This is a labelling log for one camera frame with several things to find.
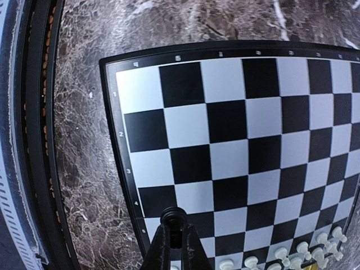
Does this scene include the black white chess board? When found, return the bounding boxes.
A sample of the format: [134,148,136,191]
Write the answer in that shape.
[99,40,359,268]

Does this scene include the white chess pieces row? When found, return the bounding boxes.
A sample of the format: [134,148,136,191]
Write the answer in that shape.
[215,226,348,269]

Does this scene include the grey slotted cable duct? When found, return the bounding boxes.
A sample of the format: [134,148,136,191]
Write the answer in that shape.
[1,1,43,269]

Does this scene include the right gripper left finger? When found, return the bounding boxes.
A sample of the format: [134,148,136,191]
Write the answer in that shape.
[143,224,170,270]

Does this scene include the black chess pawn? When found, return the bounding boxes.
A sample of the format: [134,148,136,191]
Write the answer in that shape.
[160,206,187,249]

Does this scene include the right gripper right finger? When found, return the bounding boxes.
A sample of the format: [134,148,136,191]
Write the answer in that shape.
[181,224,212,270]

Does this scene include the black front rail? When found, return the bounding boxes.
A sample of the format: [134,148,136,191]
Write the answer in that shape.
[11,1,79,269]

